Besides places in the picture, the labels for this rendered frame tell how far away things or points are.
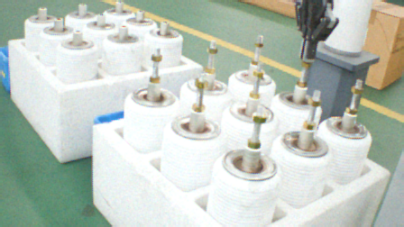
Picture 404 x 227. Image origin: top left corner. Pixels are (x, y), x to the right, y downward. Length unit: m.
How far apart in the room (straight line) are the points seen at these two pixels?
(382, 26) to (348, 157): 1.09
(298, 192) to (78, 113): 0.53
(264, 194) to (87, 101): 0.53
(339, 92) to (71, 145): 0.61
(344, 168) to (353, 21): 0.37
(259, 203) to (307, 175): 0.11
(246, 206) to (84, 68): 0.54
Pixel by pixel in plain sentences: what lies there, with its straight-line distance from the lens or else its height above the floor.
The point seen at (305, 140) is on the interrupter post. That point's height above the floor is 0.26.
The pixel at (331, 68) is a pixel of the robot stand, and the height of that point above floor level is 0.27.
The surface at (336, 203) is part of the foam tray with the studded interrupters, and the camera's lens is 0.71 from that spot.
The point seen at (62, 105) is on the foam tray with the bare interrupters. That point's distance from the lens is 0.97.
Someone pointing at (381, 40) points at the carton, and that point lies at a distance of 1.81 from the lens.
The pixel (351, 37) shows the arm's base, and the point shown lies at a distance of 1.02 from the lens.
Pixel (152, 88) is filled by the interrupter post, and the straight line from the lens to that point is 0.75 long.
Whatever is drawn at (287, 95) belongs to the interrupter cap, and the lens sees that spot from 0.85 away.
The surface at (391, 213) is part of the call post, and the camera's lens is 0.69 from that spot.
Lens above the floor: 0.57
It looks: 26 degrees down
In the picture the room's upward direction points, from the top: 7 degrees clockwise
